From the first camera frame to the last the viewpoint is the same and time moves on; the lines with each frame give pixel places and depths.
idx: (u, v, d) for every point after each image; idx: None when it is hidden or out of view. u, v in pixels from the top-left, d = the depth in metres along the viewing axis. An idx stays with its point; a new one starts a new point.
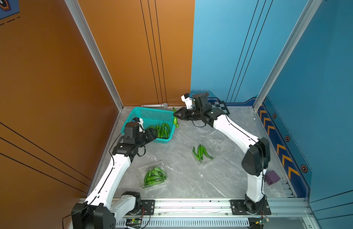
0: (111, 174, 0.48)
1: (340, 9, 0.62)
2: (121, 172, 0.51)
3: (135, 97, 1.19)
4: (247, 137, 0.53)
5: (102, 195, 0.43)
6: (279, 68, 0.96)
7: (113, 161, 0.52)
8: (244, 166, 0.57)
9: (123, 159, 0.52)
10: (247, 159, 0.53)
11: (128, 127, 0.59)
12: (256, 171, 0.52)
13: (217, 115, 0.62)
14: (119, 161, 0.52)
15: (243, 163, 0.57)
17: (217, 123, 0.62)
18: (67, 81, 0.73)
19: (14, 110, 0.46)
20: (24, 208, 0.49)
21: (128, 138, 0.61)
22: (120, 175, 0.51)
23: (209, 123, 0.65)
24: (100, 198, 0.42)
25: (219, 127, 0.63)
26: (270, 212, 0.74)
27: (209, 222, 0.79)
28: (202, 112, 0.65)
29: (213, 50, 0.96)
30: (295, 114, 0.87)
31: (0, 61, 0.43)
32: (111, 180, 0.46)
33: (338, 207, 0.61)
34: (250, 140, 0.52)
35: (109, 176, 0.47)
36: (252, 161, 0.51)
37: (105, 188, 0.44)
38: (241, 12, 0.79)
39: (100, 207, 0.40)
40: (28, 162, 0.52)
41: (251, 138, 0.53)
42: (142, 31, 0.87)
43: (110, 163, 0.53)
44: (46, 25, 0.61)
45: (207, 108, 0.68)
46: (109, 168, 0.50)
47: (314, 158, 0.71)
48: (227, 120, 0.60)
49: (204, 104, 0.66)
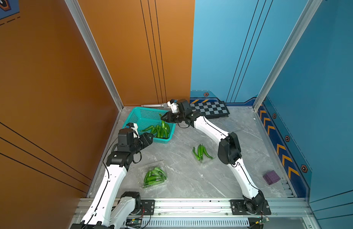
0: (106, 188, 0.46)
1: (340, 9, 0.61)
2: (117, 183, 0.49)
3: (135, 97, 1.19)
4: (219, 132, 0.65)
5: (100, 212, 0.41)
6: (279, 68, 0.96)
7: (109, 173, 0.49)
8: (220, 157, 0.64)
9: (118, 170, 0.50)
10: (220, 150, 0.65)
11: (122, 135, 0.56)
12: (229, 161, 0.63)
13: (197, 116, 0.74)
14: (114, 173, 0.49)
15: (219, 155, 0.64)
17: (196, 122, 0.74)
18: (67, 80, 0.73)
19: (14, 110, 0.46)
20: (25, 208, 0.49)
21: (122, 146, 0.58)
22: (116, 187, 0.49)
23: (191, 124, 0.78)
24: (97, 215, 0.41)
25: (198, 126, 0.74)
26: (270, 212, 0.74)
27: (209, 222, 0.79)
28: (185, 115, 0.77)
29: (213, 50, 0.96)
30: (294, 114, 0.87)
31: (0, 61, 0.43)
32: (107, 194, 0.45)
33: (337, 207, 0.61)
34: (221, 135, 0.64)
35: (105, 191, 0.45)
36: (224, 151, 0.63)
37: (102, 204, 0.43)
38: (241, 13, 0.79)
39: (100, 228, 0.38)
40: (28, 162, 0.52)
41: (222, 133, 0.64)
42: (142, 31, 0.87)
43: (105, 176, 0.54)
44: (46, 26, 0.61)
45: (188, 111, 0.79)
46: (104, 181, 0.48)
47: (314, 158, 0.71)
48: (204, 120, 0.71)
49: (186, 108, 0.78)
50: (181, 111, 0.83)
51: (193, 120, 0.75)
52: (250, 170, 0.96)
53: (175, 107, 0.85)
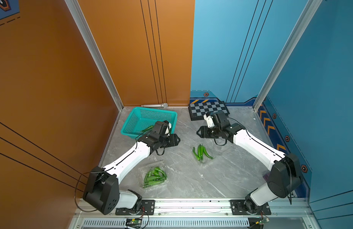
0: (130, 155, 0.52)
1: (340, 9, 0.61)
2: (138, 157, 0.55)
3: (135, 97, 1.19)
4: (271, 152, 0.49)
5: (118, 168, 0.46)
6: (279, 67, 0.95)
7: (136, 146, 0.56)
8: (270, 185, 0.50)
9: (144, 148, 0.57)
10: (273, 178, 0.47)
11: (158, 124, 0.65)
12: (283, 189, 0.45)
13: (237, 129, 0.61)
14: (140, 148, 0.56)
15: (271, 183, 0.49)
17: (237, 137, 0.59)
18: (67, 80, 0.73)
19: (14, 110, 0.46)
20: (24, 209, 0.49)
21: (155, 133, 0.67)
22: (137, 160, 0.54)
23: (229, 138, 0.63)
24: (116, 170, 0.46)
25: (240, 141, 0.59)
26: (270, 212, 0.74)
27: (209, 222, 0.79)
28: (221, 127, 0.70)
29: (213, 50, 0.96)
30: (294, 113, 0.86)
31: None
32: (129, 159, 0.50)
33: (338, 207, 0.61)
34: (275, 156, 0.47)
35: (128, 156, 0.51)
36: (280, 181, 0.45)
37: (122, 164, 0.48)
38: (241, 12, 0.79)
39: (112, 178, 0.43)
40: (28, 162, 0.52)
41: (276, 153, 0.48)
42: (142, 30, 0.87)
43: (133, 146, 0.56)
44: (47, 26, 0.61)
45: (225, 124, 0.67)
46: (131, 150, 0.54)
47: (314, 159, 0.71)
48: (247, 135, 0.57)
49: (222, 121, 0.66)
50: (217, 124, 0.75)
51: (232, 133, 0.60)
52: (250, 170, 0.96)
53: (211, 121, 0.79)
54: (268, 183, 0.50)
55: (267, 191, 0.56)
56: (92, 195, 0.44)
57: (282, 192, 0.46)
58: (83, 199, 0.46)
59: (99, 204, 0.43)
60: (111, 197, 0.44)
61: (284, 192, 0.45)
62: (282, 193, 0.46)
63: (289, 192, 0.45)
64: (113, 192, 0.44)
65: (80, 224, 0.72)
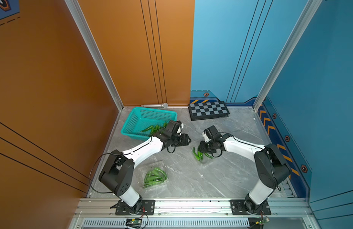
0: (145, 145, 0.56)
1: (340, 10, 0.61)
2: (152, 149, 0.59)
3: (135, 97, 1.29)
4: (253, 146, 0.55)
5: (135, 155, 0.50)
6: (279, 68, 0.96)
7: (151, 139, 0.61)
8: (261, 179, 0.52)
9: (159, 142, 0.61)
10: (259, 167, 0.51)
11: (172, 122, 0.69)
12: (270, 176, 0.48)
13: (226, 137, 0.69)
14: (155, 141, 0.60)
15: (260, 175, 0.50)
17: (225, 142, 0.67)
18: (67, 80, 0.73)
19: (14, 110, 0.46)
20: (24, 208, 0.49)
21: (167, 130, 0.70)
22: (150, 150, 0.58)
23: (221, 147, 0.71)
24: (133, 155, 0.50)
25: (229, 145, 0.66)
26: (270, 212, 0.74)
27: (209, 222, 0.79)
28: (213, 140, 0.78)
29: (213, 50, 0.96)
30: (295, 114, 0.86)
31: None
32: (144, 149, 0.54)
33: (337, 207, 0.61)
34: (257, 148, 0.53)
35: (144, 146, 0.55)
36: (263, 166, 0.49)
37: (138, 152, 0.52)
38: (240, 13, 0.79)
39: (129, 161, 0.46)
40: (28, 162, 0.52)
41: (257, 146, 0.54)
42: (142, 30, 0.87)
43: (148, 139, 0.61)
44: (46, 26, 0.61)
45: (217, 135, 0.75)
46: (146, 141, 0.59)
47: (314, 159, 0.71)
48: (234, 139, 0.65)
49: (214, 133, 0.75)
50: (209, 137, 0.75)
51: (222, 142, 0.68)
52: (250, 170, 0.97)
53: (206, 138, 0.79)
54: (259, 178, 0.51)
55: (261, 186, 0.57)
56: (108, 176, 0.47)
57: (266, 175, 0.49)
58: (99, 179, 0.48)
59: (113, 185, 0.46)
60: (125, 180, 0.47)
61: (266, 173, 0.49)
62: (269, 178, 0.49)
63: (278, 181, 0.47)
64: (127, 177, 0.47)
65: (80, 224, 0.72)
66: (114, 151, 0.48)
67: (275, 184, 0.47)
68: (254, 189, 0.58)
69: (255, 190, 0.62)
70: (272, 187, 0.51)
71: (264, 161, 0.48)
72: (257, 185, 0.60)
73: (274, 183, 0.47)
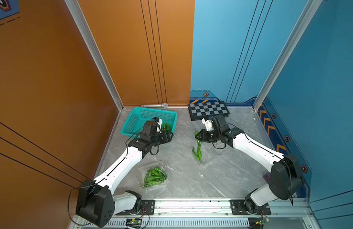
0: (122, 162, 0.50)
1: (340, 10, 0.61)
2: (131, 163, 0.53)
3: (135, 97, 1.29)
4: (270, 154, 0.49)
5: (110, 178, 0.45)
6: (279, 67, 0.95)
7: (127, 151, 0.55)
8: (272, 188, 0.49)
9: (136, 152, 0.55)
10: (278, 183, 0.46)
11: (147, 125, 0.62)
12: (287, 194, 0.44)
13: (236, 134, 0.61)
14: (132, 153, 0.54)
15: (271, 184, 0.49)
17: (236, 140, 0.60)
18: (67, 80, 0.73)
19: (14, 111, 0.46)
20: (24, 209, 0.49)
21: (144, 134, 0.64)
22: (129, 166, 0.53)
23: (228, 142, 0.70)
24: (107, 180, 0.44)
25: (239, 145, 0.60)
26: (270, 212, 0.74)
27: (209, 222, 0.79)
28: (220, 132, 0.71)
29: (213, 50, 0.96)
30: (295, 114, 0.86)
31: None
32: (121, 168, 0.49)
33: (338, 207, 0.61)
34: (274, 157, 0.47)
35: (120, 164, 0.50)
36: (285, 186, 0.44)
37: (113, 173, 0.47)
38: (240, 12, 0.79)
39: (103, 190, 0.41)
40: (28, 162, 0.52)
41: (275, 155, 0.48)
42: (142, 30, 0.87)
43: (124, 153, 0.54)
44: (46, 25, 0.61)
45: (225, 128, 0.67)
46: (122, 157, 0.52)
47: (314, 159, 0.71)
48: (247, 138, 0.57)
49: (222, 124, 0.67)
50: (217, 129, 0.72)
51: (232, 138, 0.61)
52: (250, 170, 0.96)
53: (209, 125, 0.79)
54: (270, 187, 0.50)
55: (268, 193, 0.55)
56: (85, 209, 0.43)
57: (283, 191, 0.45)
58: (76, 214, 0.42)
59: (93, 218, 0.42)
60: (106, 209, 0.42)
61: (286, 192, 0.44)
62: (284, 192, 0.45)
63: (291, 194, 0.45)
64: (107, 205, 0.42)
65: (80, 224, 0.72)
66: (83, 183, 0.42)
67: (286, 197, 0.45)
68: (257, 192, 0.62)
69: (258, 193, 0.61)
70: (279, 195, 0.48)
71: (283, 172, 0.43)
72: (262, 191, 0.58)
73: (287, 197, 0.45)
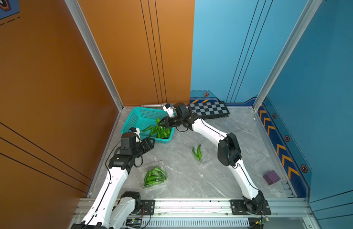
0: (107, 190, 0.47)
1: (340, 10, 0.61)
2: (118, 185, 0.50)
3: (135, 97, 1.19)
4: (218, 134, 0.64)
5: (100, 213, 0.42)
6: (279, 67, 0.95)
7: (111, 175, 0.51)
8: (220, 160, 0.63)
9: (120, 172, 0.51)
10: (221, 153, 0.63)
11: (125, 138, 0.58)
12: (229, 161, 0.62)
13: (194, 119, 0.74)
14: (116, 175, 0.50)
15: (219, 156, 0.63)
17: (194, 125, 0.73)
18: (67, 80, 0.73)
19: (15, 111, 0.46)
20: (25, 209, 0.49)
21: (124, 149, 0.60)
22: (117, 189, 0.49)
23: (188, 126, 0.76)
24: (98, 216, 0.41)
25: (197, 128, 0.73)
26: (270, 212, 0.74)
27: (209, 222, 0.79)
28: (182, 118, 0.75)
29: (213, 50, 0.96)
30: (295, 114, 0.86)
31: (0, 62, 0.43)
32: (109, 196, 0.45)
33: (337, 207, 0.61)
34: (220, 136, 0.63)
35: (106, 193, 0.46)
36: (224, 154, 0.62)
37: (103, 205, 0.43)
38: (240, 13, 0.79)
39: None
40: (28, 162, 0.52)
41: (220, 134, 0.64)
42: (142, 31, 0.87)
43: (107, 178, 0.50)
44: (46, 26, 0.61)
45: (186, 114, 0.79)
46: (106, 182, 0.49)
47: (314, 159, 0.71)
48: (202, 122, 0.71)
49: (184, 111, 0.78)
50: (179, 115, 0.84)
51: (191, 123, 0.74)
52: (250, 170, 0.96)
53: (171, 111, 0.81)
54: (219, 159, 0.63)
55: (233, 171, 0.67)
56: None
57: (225, 159, 0.63)
58: None
59: None
60: None
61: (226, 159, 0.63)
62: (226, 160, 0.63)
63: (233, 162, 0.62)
64: None
65: None
66: None
67: (232, 165, 0.64)
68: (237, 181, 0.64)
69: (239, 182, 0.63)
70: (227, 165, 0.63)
71: (224, 145, 0.59)
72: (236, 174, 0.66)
73: (230, 163, 0.64)
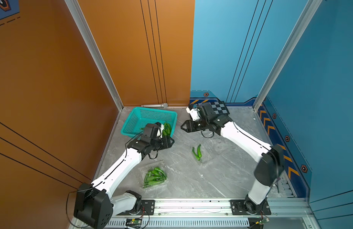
0: (120, 165, 0.49)
1: (340, 9, 0.61)
2: (130, 166, 0.52)
3: (135, 97, 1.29)
4: (258, 144, 0.50)
5: (107, 182, 0.44)
6: (279, 67, 0.95)
7: (126, 153, 0.53)
8: (256, 176, 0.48)
9: (135, 154, 0.54)
10: (261, 171, 0.50)
11: (149, 126, 0.62)
12: (270, 182, 0.48)
13: (224, 122, 0.60)
14: (131, 156, 0.53)
15: (256, 173, 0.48)
17: (224, 130, 0.60)
18: (67, 80, 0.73)
19: (14, 111, 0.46)
20: (24, 209, 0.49)
21: (145, 136, 0.64)
22: (128, 169, 0.52)
23: (216, 130, 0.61)
24: (105, 184, 0.43)
25: (227, 133, 0.59)
26: (270, 212, 0.74)
27: (209, 222, 0.79)
28: (207, 120, 0.69)
29: (213, 50, 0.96)
30: (295, 114, 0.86)
31: (0, 61, 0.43)
32: (119, 170, 0.48)
33: (338, 208, 0.61)
34: (262, 148, 0.49)
35: (118, 167, 0.48)
36: (267, 173, 0.48)
37: (112, 177, 0.46)
38: (241, 12, 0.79)
39: (101, 193, 0.41)
40: (28, 162, 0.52)
41: (262, 145, 0.49)
42: (142, 30, 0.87)
43: (122, 155, 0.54)
44: (46, 26, 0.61)
45: (212, 116, 0.65)
46: (120, 159, 0.51)
47: (314, 159, 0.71)
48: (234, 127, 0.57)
49: (209, 113, 0.65)
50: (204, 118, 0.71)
51: (219, 126, 0.61)
52: (250, 170, 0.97)
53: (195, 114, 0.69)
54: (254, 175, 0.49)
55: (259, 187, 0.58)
56: (83, 213, 0.43)
57: (266, 179, 0.49)
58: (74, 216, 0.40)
59: (91, 221, 0.42)
60: (103, 213, 0.42)
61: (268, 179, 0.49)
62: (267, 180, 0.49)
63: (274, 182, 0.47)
64: (105, 209, 0.42)
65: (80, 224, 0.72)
66: (81, 186, 0.42)
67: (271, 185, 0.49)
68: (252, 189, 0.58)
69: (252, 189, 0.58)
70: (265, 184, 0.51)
71: (270, 163, 0.45)
72: (254, 185, 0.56)
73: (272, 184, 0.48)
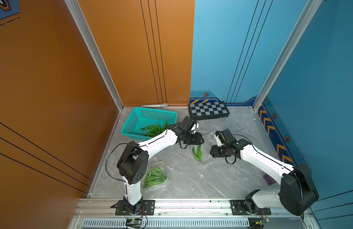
0: (160, 138, 0.57)
1: (340, 9, 0.61)
2: (166, 142, 0.60)
3: (135, 97, 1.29)
4: (279, 165, 0.48)
5: (149, 147, 0.52)
6: (279, 67, 0.95)
7: (166, 131, 0.62)
8: (283, 202, 0.47)
9: (173, 137, 0.62)
10: (285, 193, 0.45)
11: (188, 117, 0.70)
12: (299, 207, 0.42)
13: (243, 144, 0.61)
14: (169, 135, 0.61)
15: (282, 197, 0.47)
17: (243, 151, 0.59)
18: (66, 80, 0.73)
19: (14, 111, 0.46)
20: (24, 209, 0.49)
21: (182, 125, 0.71)
22: (164, 145, 0.59)
23: (236, 154, 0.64)
24: (147, 148, 0.51)
25: (247, 156, 0.59)
26: (270, 212, 0.74)
27: (209, 222, 0.79)
28: (227, 144, 0.71)
29: (213, 50, 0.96)
30: (295, 114, 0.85)
31: (0, 62, 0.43)
32: (158, 142, 0.56)
33: (338, 207, 0.61)
34: (283, 169, 0.46)
35: (158, 139, 0.57)
36: (292, 196, 0.43)
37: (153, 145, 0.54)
38: (241, 12, 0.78)
39: (144, 153, 0.49)
40: (28, 161, 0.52)
41: (284, 166, 0.47)
42: (142, 30, 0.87)
43: (163, 132, 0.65)
44: (47, 26, 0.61)
45: (231, 140, 0.68)
46: (161, 134, 0.60)
47: (314, 158, 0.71)
48: (254, 150, 0.57)
49: (229, 138, 0.68)
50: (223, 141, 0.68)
51: (240, 150, 0.61)
52: (250, 170, 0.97)
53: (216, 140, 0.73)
54: (281, 201, 0.50)
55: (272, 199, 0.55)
56: (125, 164, 0.51)
57: (293, 202, 0.43)
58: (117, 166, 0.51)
59: (128, 173, 0.50)
60: (140, 170, 0.50)
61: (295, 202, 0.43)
62: (294, 204, 0.43)
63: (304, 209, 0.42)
64: (142, 167, 0.50)
65: (80, 224, 0.72)
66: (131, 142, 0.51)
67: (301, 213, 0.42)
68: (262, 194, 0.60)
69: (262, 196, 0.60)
70: (295, 213, 0.44)
71: (294, 184, 0.42)
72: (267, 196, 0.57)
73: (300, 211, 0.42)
